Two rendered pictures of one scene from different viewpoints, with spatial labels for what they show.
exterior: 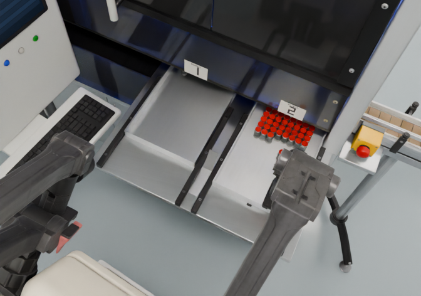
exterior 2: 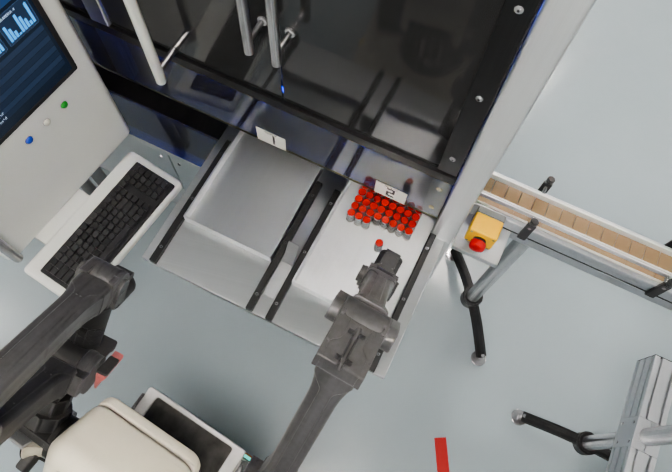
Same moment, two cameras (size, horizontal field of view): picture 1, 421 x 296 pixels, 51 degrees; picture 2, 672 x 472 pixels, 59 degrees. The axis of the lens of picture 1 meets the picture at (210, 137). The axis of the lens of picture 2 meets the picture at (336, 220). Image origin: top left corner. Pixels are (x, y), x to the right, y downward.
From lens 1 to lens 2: 28 cm
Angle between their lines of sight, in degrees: 7
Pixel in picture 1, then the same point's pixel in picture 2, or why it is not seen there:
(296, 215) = (340, 381)
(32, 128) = (71, 208)
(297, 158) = (349, 310)
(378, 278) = (519, 373)
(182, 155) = (256, 246)
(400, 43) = (502, 138)
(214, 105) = (298, 177)
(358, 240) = (496, 325)
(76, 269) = (109, 424)
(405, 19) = (504, 115)
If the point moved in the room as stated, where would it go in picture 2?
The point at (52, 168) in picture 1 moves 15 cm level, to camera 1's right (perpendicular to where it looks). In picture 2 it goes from (74, 315) to (169, 324)
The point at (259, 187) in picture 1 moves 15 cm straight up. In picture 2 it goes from (351, 286) to (354, 268)
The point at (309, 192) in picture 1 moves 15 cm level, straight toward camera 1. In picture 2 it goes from (354, 356) to (291, 451)
